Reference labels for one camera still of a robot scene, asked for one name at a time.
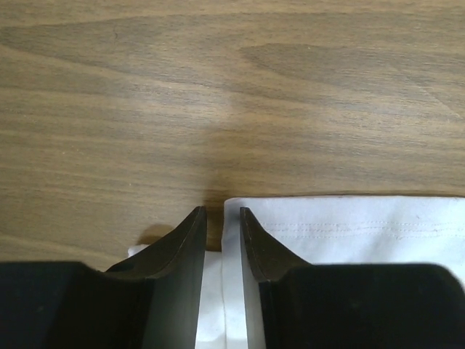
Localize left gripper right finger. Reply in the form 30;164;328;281
240;207;464;348

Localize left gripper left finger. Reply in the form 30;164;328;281
1;206;206;348

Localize white t shirt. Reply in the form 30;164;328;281
126;195;465;349

